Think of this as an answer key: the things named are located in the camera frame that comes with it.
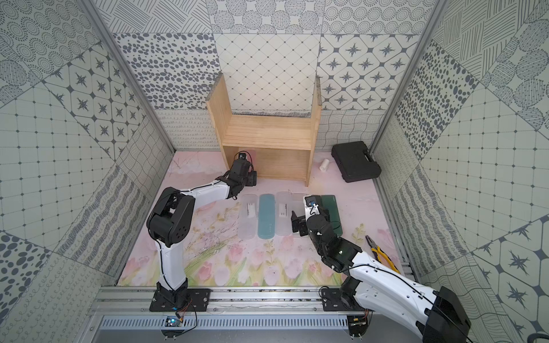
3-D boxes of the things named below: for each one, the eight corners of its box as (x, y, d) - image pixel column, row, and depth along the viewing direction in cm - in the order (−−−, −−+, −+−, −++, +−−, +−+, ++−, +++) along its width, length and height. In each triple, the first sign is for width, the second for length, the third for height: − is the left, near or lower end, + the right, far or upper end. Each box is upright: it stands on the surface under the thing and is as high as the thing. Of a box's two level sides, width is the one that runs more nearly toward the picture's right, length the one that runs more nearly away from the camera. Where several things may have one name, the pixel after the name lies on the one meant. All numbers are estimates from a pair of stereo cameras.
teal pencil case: (256, 239, 91) (255, 237, 90) (259, 196, 105) (259, 194, 104) (274, 239, 91) (274, 237, 90) (275, 196, 105) (275, 194, 104)
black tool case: (344, 183, 110) (346, 176, 105) (329, 150, 125) (331, 143, 121) (378, 178, 112) (382, 171, 108) (360, 146, 128) (362, 139, 123)
